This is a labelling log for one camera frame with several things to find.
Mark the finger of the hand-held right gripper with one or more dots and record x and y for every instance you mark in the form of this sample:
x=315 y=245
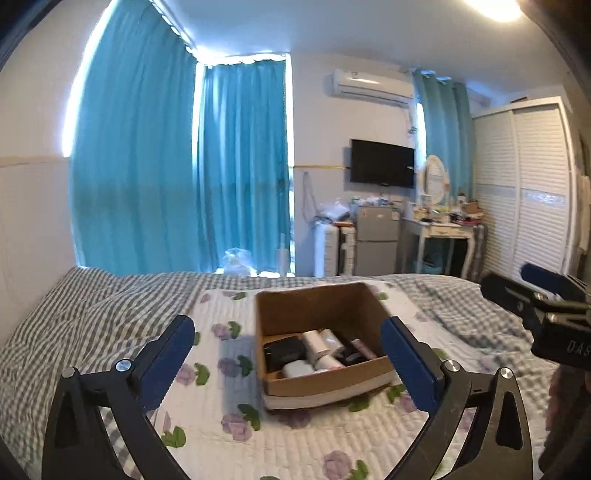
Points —
x=545 y=276
x=505 y=293

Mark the white charger adapter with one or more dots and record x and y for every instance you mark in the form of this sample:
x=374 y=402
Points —
x=296 y=370

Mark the black and grey power bank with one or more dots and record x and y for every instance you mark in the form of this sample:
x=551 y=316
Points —
x=281 y=353

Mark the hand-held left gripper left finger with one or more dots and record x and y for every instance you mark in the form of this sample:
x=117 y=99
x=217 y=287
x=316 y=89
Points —
x=168 y=364

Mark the white electric shaver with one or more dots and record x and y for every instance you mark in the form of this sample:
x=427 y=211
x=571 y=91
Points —
x=318 y=346

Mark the wide blue curtain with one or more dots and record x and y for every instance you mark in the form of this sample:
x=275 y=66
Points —
x=134 y=152

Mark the black remote control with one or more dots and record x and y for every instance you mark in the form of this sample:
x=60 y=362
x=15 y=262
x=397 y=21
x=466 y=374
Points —
x=347 y=356

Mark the narrow blue curtain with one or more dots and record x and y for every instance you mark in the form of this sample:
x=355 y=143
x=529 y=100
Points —
x=445 y=129

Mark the person's right forearm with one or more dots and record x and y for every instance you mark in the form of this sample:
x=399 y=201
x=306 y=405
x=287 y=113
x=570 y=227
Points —
x=570 y=424

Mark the grey suitcase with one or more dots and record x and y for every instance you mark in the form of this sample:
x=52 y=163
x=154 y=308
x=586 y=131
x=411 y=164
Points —
x=480 y=251

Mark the black wall television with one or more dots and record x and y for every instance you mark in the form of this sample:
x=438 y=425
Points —
x=382 y=162

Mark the white air conditioner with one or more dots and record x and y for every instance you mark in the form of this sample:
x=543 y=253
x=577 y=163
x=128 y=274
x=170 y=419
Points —
x=369 y=87

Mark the brown cardboard box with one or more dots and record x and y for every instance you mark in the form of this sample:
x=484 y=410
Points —
x=323 y=383

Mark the ceiling light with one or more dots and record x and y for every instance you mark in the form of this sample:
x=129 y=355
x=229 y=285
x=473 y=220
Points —
x=491 y=8

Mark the white suitcase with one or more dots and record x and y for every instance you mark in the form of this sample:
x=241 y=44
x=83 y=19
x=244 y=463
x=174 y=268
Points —
x=327 y=251

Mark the white floral quilt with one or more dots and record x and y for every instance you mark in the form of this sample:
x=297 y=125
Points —
x=231 y=443

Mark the white oval mirror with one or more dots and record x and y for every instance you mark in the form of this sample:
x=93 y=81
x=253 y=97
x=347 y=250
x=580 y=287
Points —
x=436 y=177

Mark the white dressing table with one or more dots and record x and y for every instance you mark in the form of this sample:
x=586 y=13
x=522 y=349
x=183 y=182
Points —
x=438 y=228

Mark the white slatted wardrobe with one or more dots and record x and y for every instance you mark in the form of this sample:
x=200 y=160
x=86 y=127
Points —
x=521 y=184

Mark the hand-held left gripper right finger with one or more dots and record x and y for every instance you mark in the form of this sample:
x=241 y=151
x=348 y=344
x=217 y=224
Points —
x=408 y=364

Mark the clear plastic bag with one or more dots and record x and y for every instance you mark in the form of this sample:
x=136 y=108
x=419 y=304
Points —
x=238 y=262

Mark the white pole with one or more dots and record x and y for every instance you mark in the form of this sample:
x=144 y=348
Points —
x=281 y=221

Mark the silver small fridge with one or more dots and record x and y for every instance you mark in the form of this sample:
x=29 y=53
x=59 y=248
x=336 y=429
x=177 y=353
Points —
x=376 y=244

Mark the white plastic bag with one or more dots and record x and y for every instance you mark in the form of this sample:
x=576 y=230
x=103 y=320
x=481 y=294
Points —
x=334 y=211

